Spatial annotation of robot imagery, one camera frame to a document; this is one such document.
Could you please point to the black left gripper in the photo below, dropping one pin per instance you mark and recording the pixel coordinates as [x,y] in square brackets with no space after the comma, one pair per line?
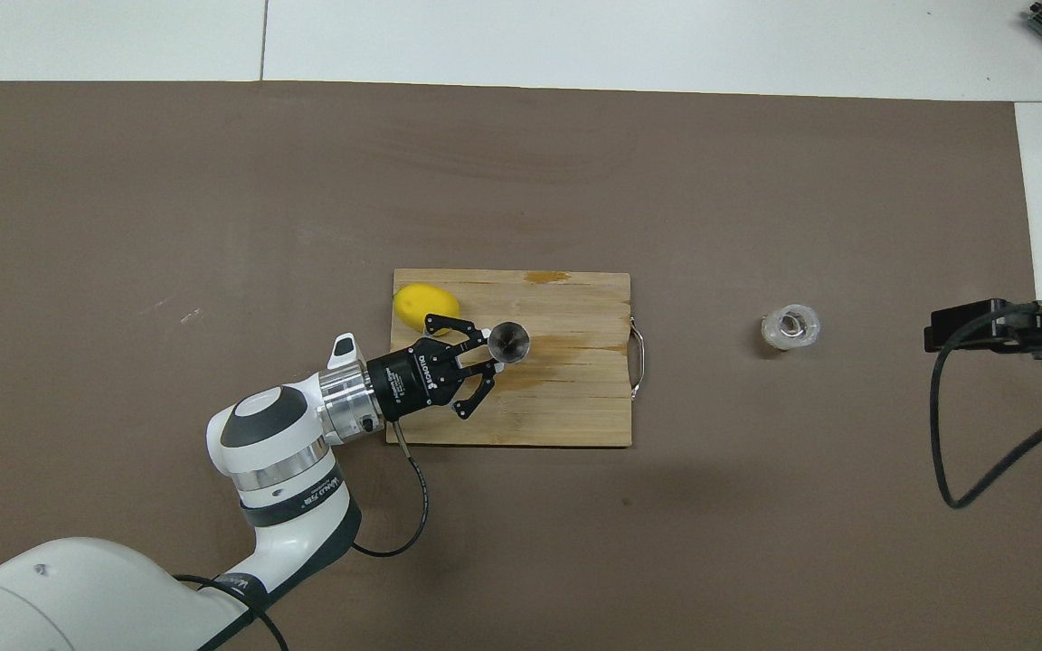
[408,380]

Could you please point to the small clear glass cup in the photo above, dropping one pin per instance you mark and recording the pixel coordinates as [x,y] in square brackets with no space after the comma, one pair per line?
[790,327]

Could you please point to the wooden cutting board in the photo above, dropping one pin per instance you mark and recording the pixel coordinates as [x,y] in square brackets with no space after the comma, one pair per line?
[566,407]

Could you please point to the brown table mat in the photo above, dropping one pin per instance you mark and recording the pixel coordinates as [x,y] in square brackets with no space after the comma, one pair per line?
[756,542]

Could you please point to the steel double jigger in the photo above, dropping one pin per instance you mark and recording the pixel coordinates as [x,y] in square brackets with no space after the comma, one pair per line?
[509,342]

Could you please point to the yellow lemon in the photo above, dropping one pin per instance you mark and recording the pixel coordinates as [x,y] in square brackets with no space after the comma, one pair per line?
[417,303]

